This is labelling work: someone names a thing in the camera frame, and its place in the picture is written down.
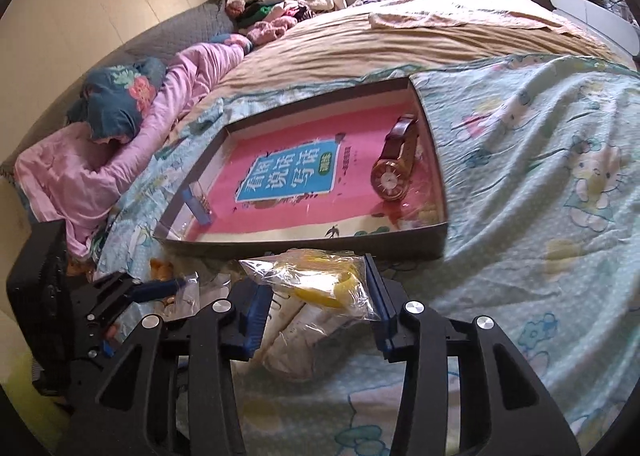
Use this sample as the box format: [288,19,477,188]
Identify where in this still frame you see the pile of clothes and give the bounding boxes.
[225,0,351,44]

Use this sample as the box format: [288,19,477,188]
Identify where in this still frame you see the pink quilt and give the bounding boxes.
[14,33,253,259]

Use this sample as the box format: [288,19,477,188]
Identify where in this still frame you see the tan blanket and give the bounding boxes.
[172,0,631,137]

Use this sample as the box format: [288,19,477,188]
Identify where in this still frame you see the clear bag with yellow clip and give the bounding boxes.
[239,248,382,322]

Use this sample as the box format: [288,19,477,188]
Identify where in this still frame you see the shallow cardboard box tray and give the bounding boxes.
[152,76,449,261]

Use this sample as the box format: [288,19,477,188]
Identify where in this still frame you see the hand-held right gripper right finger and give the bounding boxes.
[364,253,583,456]

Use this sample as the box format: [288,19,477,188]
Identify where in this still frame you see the small clear jewelry bag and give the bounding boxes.
[162,272,201,322]

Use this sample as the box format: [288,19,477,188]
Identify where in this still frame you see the blue floral pillow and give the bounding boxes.
[67,58,168,144]

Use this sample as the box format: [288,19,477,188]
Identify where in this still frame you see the grey quilted headboard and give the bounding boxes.
[122,0,241,68]

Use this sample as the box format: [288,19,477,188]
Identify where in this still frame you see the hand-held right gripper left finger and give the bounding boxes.
[67,283,273,456]

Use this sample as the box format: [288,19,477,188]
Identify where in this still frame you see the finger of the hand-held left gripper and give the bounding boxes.
[91,271,142,293]
[107,277,180,322]

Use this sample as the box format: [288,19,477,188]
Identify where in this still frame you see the small blue box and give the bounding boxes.
[181,188,213,227]

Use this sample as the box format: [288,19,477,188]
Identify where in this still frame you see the pale pink towel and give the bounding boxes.
[369,0,568,33]

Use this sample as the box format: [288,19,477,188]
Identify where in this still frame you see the brown strap wristwatch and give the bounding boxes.
[370,113,421,203]

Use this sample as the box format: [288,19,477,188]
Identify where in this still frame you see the clear bag with yellow items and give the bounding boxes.
[260,286,382,383]

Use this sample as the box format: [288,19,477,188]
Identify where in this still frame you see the cartoon cat printed bedsheet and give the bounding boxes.
[95,53,640,456]

